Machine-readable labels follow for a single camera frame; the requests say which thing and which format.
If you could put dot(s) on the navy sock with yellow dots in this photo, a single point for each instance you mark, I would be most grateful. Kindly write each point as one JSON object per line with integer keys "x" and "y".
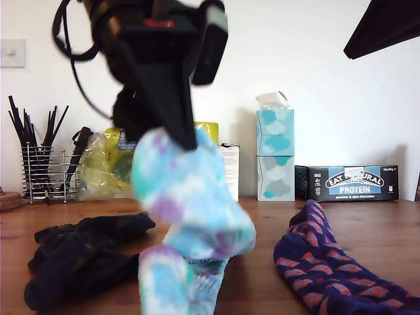
{"x": 108, "y": 224}
{"x": 82, "y": 279}

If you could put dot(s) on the black protein bar box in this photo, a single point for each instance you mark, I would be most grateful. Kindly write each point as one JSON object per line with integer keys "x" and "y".
{"x": 348, "y": 183}

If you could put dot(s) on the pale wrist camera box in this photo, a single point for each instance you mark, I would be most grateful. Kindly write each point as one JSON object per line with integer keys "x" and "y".
{"x": 211, "y": 55}

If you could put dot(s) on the yellow kitchen roll pack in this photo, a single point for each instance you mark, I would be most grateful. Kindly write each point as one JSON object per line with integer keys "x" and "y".
{"x": 210, "y": 131}

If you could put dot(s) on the small white carton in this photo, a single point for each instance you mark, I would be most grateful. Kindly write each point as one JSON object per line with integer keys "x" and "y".
{"x": 233, "y": 170}

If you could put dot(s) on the white paper tissue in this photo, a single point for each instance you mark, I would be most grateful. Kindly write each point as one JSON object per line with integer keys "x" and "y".
{"x": 270, "y": 100}

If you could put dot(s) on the pastel tie-dye sock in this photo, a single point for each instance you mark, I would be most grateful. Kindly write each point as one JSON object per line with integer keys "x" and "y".
{"x": 183, "y": 197}
{"x": 160, "y": 285}

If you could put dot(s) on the purple sock with red pattern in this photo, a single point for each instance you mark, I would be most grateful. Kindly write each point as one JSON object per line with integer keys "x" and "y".
{"x": 328, "y": 279}

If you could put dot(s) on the white wall light switch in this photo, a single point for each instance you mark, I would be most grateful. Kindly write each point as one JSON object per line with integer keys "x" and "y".
{"x": 13, "y": 54}

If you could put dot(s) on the clear plastic bag, green contents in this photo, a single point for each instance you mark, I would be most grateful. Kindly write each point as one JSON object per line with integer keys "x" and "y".
{"x": 95, "y": 177}

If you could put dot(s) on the blue cloud tissue box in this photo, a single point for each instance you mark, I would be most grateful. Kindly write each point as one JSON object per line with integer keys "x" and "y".
{"x": 275, "y": 131}

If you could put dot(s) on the thin black stick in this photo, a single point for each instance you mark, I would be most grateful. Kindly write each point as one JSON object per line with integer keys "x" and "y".
{"x": 19, "y": 119}
{"x": 49, "y": 126}
{"x": 15, "y": 126}
{"x": 61, "y": 119}

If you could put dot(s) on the grey cloud tissue box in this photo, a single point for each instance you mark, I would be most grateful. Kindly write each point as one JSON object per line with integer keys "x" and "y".
{"x": 275, "y": 177}

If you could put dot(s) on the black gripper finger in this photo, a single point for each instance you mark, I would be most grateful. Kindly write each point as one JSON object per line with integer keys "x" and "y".
{"x": 164, "y": 82}
{"x": 129, "y": 115}
{"x": 387, "y": 26}

